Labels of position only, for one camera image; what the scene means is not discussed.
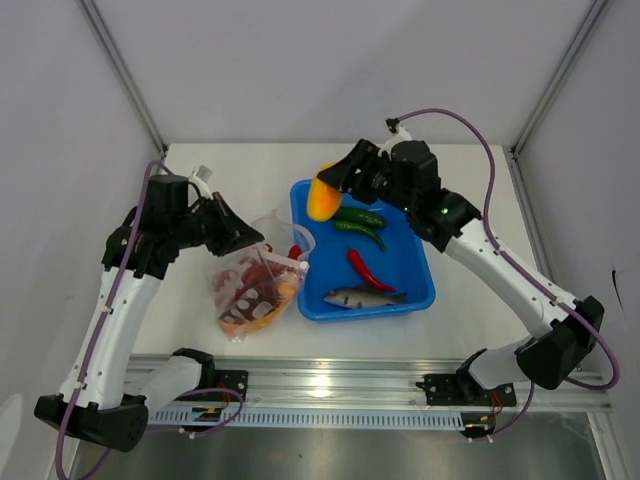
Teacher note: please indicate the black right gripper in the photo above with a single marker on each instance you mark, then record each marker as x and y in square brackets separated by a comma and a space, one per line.
[365, 158]

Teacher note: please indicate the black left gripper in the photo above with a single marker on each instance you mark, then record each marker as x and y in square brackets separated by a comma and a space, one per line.
[234, 231]

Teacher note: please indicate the yellow mango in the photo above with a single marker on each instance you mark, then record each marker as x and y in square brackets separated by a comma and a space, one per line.
[323, 200]

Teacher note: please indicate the green cucumber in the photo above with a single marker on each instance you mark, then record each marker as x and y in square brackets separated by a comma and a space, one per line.
[362, 217]

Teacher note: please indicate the green chili pepper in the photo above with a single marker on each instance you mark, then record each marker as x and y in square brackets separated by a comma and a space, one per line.
[355, 228]

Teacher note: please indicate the red lobster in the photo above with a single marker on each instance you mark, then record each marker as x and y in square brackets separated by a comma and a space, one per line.
[253, 266]

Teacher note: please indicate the clear pink-dotted zip bag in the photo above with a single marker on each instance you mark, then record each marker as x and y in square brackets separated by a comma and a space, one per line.
[286, 238]

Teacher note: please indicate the raw steak slice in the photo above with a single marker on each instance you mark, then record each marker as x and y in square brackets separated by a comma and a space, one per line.
[256, 309]

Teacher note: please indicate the red chili pepper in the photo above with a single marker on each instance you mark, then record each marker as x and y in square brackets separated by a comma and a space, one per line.
[358, 264]

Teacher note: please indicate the grey fish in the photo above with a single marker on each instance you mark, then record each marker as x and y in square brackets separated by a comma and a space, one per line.
[362, 297]

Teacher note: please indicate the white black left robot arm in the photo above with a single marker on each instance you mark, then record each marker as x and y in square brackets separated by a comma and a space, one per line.
[93, 403]

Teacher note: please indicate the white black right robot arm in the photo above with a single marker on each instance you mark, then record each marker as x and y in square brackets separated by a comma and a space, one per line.
[561, 327]

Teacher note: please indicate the blue plastic bin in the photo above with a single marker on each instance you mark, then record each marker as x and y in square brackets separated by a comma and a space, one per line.
[403, 265]

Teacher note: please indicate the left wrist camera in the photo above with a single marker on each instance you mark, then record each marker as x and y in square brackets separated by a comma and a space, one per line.
[200, 178]

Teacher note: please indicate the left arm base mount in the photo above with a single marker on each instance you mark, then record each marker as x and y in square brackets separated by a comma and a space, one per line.
[225, 387]

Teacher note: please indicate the white slotted cable duct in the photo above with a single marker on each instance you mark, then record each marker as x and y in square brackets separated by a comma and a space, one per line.
[412, 419]

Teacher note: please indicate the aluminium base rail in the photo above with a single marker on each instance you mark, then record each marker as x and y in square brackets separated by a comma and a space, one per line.
[358, 384]

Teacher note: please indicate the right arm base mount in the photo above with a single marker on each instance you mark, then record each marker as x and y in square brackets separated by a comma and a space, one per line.
[453, 390]

